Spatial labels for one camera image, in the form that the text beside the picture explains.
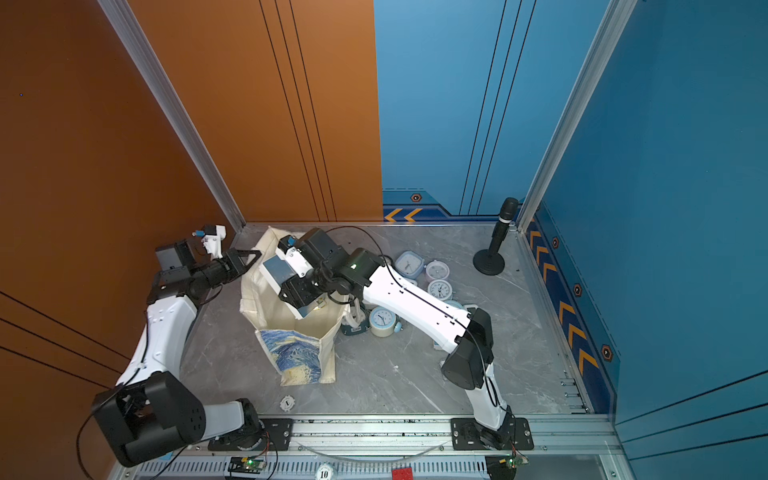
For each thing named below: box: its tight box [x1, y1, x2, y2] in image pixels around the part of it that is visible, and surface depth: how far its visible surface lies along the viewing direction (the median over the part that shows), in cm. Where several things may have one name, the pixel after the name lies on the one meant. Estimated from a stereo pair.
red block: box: [392, 467, 414, 480], surface depth 69 cm
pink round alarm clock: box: [424, 260, 450, 280], surface depth 106 cm
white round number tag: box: [315, 462, 334, 480], surface depth 65 cm
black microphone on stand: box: [473, 197, 519, 276], surface depth 93 cm
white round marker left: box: [279, 395, 295, 412], surface depth 80 cm
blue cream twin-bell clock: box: [369, 306, 403, 338], surface depth 91 cm
